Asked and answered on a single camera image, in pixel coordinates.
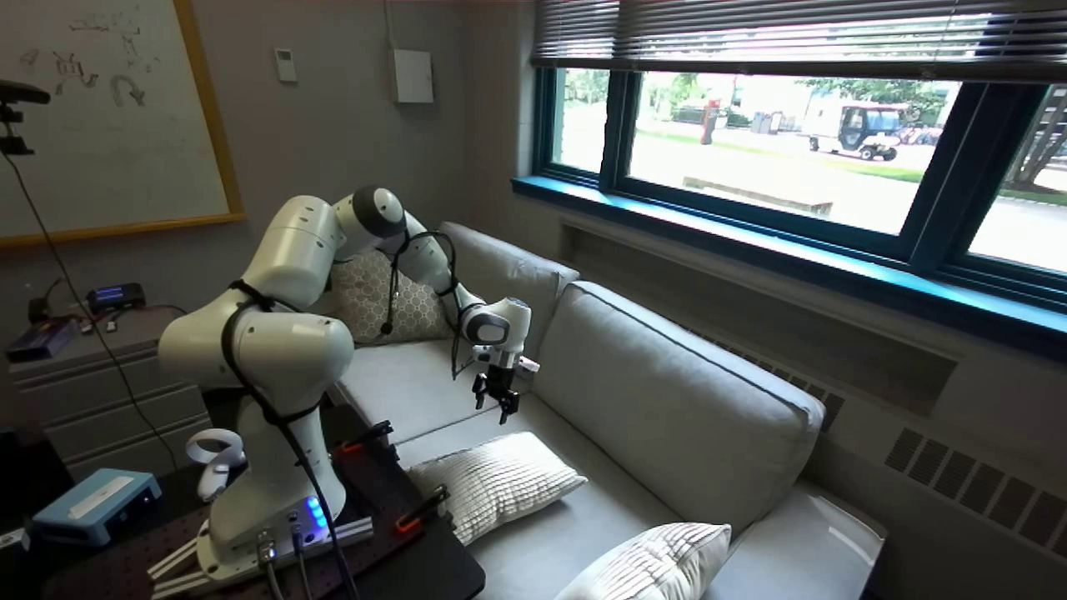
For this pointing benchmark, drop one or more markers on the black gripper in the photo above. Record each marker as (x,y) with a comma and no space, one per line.
(504,365)

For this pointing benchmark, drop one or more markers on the cream pleated cushion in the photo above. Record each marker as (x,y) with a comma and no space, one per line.
(653,566)
(501,482)

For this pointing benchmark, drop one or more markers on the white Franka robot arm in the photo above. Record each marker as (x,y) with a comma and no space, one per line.
(277,354)

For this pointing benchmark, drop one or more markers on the orange black bar clamp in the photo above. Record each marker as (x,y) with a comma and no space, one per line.
(367,439)
(424,507)

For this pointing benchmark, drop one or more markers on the grey lattice patterned cushion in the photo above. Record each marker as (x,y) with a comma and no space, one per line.
(370,304)

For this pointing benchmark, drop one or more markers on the black robot table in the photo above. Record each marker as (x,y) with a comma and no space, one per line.
(428,566)

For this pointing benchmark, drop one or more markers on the grey fabric sofa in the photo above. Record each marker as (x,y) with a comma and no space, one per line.
(689,411)

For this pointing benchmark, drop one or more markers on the white cup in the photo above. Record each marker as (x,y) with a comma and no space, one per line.
(213,482)

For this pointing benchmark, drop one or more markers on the small black device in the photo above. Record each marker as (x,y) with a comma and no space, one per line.
(118,297)

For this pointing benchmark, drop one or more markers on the grey drawer cabinet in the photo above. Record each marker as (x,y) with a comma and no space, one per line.
(101,402)

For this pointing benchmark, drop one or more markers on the light blue box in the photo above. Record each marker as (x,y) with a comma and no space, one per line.
(93,503)

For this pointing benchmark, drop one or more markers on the dark flat box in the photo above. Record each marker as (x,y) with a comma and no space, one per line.
(43,340)

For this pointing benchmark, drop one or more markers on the dark vehicle outside window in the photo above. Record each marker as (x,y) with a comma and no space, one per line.
(869,132)

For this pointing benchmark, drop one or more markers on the dark window blinds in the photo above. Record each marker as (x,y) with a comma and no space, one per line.
(778,34)

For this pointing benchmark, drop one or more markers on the wood framed whiteboard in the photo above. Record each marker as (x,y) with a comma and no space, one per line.
(111,134)

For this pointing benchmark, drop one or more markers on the radiator vent grille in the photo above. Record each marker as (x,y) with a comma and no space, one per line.
(979,487)

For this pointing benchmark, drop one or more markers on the teal framed window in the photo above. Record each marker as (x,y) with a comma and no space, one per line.
(945,176)

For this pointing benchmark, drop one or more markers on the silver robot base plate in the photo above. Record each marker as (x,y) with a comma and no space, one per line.
(337,539)

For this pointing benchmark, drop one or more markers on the white wall box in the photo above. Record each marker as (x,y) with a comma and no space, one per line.
(411,74)

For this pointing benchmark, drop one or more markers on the white wall thermostat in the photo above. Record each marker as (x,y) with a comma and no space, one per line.
(285,66)

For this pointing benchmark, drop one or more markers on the black camera on stand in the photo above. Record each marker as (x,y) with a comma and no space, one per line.
(21,95)

